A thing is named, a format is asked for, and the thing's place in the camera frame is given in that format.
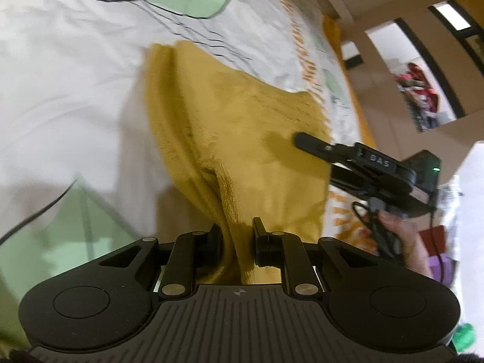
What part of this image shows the person's right hand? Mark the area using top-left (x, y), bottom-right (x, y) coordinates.
top-left (378, 211), bottom-right (432, 279)

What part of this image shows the right wooden bed rail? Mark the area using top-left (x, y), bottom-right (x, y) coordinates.
top-left (339, 0), bottom-right (483, 179)

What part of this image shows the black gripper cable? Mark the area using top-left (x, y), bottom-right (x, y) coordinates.
top-left (351, 200), bottom-right (404, 260)

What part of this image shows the mustard yellow knit sweater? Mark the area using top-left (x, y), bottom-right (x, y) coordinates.
top-left (144, 41), bottom-right (330, 284)

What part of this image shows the pile of colourful clothes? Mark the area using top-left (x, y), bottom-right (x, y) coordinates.
top-left (394, 62), bottom-right (439, 132)

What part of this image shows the purple box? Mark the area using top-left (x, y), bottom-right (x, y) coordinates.
top-left (419, 225), bottom-right (455, 284)

